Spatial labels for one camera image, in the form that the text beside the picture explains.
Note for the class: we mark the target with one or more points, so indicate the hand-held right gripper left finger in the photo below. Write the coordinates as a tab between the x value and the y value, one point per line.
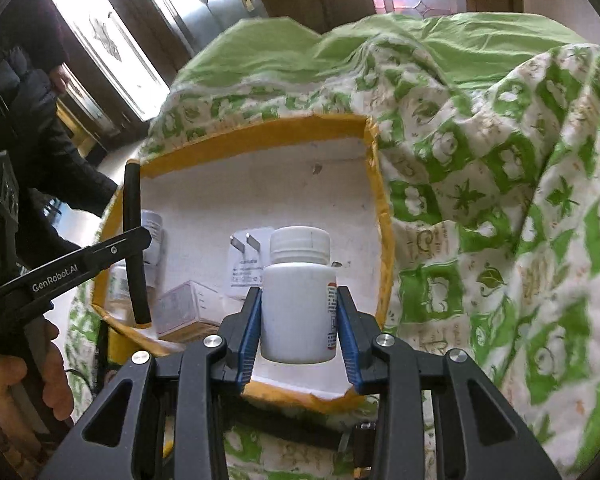
250	335

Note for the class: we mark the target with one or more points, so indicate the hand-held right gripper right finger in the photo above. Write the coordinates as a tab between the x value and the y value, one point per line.
347	340

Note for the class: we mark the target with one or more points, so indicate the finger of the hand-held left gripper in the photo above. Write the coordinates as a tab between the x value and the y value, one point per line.
70	272

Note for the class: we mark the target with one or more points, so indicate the plain white bottle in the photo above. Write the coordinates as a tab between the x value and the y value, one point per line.
295	310

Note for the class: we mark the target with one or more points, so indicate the white charger plug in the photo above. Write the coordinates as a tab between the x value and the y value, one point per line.
245	275

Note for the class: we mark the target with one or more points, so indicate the small grey carton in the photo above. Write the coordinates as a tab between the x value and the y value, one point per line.
190	310

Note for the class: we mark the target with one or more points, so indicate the short black marker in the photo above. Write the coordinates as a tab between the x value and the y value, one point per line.
132	200

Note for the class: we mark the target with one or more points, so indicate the yellow cardboard box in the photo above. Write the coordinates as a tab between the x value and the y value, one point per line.
280	185

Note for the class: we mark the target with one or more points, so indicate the person's left hand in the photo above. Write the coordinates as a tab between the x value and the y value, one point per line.
7	385

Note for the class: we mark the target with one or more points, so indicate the person in dark jacket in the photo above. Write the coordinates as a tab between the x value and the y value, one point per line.
30	135

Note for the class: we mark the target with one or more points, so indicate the green and white printed blanket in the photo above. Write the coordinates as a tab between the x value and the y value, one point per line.
480	185

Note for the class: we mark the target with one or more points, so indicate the frosted glass side panel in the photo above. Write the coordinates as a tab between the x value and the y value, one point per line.
105	35

